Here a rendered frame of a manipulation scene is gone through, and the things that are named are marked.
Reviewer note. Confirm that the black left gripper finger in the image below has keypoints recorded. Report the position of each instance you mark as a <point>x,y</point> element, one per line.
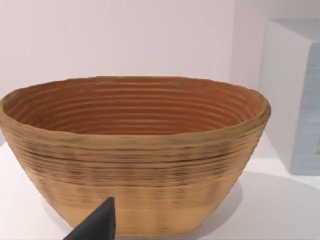
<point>101,222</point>

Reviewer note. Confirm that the brown woven basket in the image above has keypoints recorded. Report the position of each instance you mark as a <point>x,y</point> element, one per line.
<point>135,155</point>

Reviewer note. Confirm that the pale grey appliance box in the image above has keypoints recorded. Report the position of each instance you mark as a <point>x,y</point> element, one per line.
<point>290,100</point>

